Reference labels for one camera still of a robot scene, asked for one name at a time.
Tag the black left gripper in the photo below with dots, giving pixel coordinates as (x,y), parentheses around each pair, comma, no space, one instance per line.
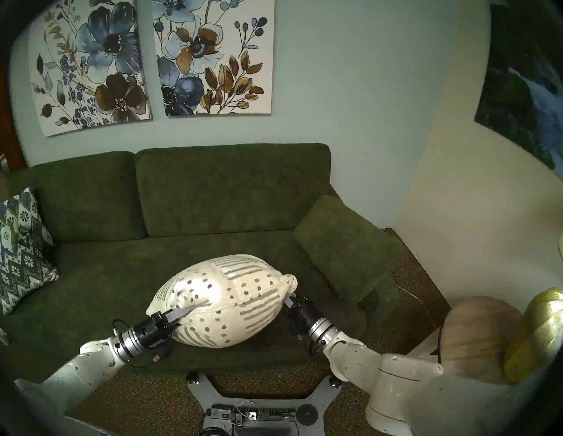
(156,329)

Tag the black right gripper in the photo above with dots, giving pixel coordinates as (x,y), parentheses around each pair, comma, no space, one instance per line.
(303,314)

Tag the cream dotted striped cushion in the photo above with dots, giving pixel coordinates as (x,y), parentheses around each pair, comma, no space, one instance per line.
(228,299)

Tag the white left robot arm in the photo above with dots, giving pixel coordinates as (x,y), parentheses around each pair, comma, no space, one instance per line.
(79,373)

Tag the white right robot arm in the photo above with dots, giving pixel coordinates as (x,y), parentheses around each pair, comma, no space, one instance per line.
(396,378)

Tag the green sofa armrest cushion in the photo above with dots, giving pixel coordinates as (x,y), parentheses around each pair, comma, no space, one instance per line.
(347,246)

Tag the green sofa back cushion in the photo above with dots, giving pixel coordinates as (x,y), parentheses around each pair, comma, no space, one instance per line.
(233,189)
(79,198)

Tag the blue zigzag patterned cushion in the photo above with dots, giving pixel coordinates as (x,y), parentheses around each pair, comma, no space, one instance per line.
(22,255)

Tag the black base knob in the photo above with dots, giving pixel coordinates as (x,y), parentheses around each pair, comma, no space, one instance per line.
(335,381)
(192,377)

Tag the green fabric sofa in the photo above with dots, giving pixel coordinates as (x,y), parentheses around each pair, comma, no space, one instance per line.
(110,272)

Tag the black electronics strip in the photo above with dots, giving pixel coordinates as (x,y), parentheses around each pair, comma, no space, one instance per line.
(277,414)

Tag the black round base dial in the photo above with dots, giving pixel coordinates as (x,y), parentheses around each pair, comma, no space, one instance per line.
(306,415)

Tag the round wooden table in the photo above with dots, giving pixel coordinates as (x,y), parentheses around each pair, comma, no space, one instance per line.
(475,338)

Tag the yellow-green ceramic lamp base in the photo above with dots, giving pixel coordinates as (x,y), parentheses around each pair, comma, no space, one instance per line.
(536,334)

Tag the floral painting brown leaves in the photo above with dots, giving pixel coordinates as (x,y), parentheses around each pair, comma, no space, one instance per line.
(211,52)

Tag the floral painting large blue flower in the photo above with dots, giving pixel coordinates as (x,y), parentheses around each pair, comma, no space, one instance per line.
(96,66)

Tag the waterfall landscape painting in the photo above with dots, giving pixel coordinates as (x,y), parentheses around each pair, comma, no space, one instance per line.
(523,96)

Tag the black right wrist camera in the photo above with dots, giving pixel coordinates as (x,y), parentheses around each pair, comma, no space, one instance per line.
(299,333)

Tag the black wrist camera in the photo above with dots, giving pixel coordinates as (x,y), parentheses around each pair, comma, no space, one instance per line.
(162,350)
(299,333)

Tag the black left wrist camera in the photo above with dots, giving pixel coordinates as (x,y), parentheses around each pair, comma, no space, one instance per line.
(162,350)

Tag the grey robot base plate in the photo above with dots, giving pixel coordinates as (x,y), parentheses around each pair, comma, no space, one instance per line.
(264,397)

